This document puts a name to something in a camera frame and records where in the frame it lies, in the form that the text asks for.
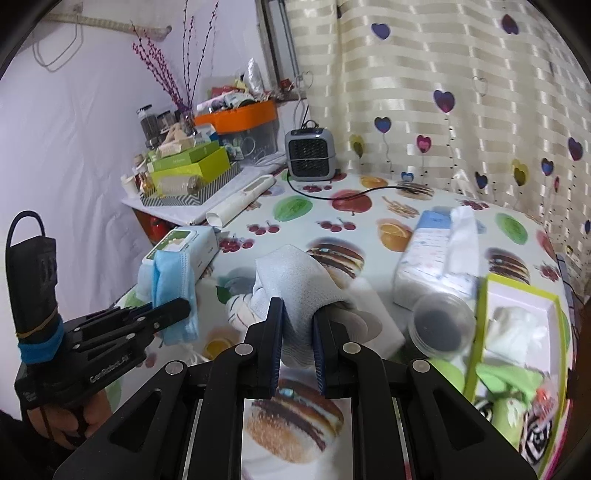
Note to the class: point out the fruit print tablecloth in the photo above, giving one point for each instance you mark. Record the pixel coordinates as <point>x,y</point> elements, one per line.
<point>323,217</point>

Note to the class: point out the white rolled paper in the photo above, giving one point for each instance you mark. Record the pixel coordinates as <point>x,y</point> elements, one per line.
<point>240,203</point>

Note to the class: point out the grey window frame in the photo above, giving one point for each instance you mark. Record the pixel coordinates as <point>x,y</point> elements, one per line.
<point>279,41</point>

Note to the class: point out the pile of assorted packets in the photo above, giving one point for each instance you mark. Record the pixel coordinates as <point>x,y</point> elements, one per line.
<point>235,94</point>

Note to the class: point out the blue white tissue pack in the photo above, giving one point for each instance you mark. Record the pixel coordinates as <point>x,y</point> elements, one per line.
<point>429,258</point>

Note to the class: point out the clear pink packet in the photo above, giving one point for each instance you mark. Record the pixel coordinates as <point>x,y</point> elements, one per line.
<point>544,399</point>

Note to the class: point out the wooden wall rod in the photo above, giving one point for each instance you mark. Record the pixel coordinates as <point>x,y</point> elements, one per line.
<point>115,25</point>

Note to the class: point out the person's left forearm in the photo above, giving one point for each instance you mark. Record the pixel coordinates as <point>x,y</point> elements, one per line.
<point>23,452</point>

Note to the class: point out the clear plastic storage box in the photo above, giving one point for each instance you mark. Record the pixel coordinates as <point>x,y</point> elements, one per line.
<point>254,143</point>

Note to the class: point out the blue face mask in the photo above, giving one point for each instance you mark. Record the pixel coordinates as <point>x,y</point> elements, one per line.
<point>173,286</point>

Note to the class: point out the purple dried twig bouquet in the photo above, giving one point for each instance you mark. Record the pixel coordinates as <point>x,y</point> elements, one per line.
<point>178,60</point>

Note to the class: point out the light blue knit cloth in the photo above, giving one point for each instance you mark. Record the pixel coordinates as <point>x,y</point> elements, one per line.
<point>295,286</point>

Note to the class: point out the yellow-green cardboard box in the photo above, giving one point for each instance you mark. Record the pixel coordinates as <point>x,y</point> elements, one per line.
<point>203,170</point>

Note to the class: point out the red bottle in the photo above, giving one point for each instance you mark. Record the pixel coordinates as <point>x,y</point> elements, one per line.
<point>158,228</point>

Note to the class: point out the green-edged white box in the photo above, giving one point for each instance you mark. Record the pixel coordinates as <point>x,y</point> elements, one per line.
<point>521,295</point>

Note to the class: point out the cream heart print curtain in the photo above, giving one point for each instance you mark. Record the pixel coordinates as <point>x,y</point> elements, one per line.
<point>461,69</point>

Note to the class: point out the black white patterned tray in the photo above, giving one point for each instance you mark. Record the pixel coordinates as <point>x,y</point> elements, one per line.
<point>198,196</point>

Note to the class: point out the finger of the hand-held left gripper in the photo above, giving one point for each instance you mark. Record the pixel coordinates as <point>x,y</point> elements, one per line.
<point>157,318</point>
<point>120,313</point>

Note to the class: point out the small paper cup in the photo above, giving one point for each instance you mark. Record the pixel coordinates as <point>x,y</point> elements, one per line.
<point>130,186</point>

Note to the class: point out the person's left hand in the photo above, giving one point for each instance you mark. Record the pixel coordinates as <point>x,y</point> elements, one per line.
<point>69,420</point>

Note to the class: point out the silver foil bag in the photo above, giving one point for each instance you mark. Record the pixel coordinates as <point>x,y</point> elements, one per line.
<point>255,76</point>

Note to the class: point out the light green flat box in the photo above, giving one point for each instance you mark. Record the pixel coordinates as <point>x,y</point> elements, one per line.
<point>184,154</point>

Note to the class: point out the glass jar dark contents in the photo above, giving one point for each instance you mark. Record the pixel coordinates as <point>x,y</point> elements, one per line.
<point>147,122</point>
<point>167,122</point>

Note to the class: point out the small grey fan heater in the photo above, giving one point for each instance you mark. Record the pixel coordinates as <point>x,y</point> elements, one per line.
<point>311,152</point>

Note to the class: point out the black white striped sock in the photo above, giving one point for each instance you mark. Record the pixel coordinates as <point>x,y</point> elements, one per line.
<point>485,410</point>
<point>538,436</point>

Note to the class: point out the orange storage box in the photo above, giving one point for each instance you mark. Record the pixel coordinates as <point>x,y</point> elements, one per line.
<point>240,117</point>

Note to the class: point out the clear plastic cup dark contents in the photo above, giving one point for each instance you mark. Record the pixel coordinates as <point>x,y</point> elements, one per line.
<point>441,325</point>

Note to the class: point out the green cloth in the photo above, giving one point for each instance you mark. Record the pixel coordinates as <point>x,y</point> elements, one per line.
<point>508,381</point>

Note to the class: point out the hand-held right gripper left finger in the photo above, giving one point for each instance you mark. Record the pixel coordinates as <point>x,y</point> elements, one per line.
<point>276,350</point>

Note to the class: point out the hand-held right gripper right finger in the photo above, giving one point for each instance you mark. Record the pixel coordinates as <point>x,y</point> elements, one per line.
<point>318,357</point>

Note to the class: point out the tissue box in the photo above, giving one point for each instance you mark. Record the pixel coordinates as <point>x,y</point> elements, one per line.
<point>184,244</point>

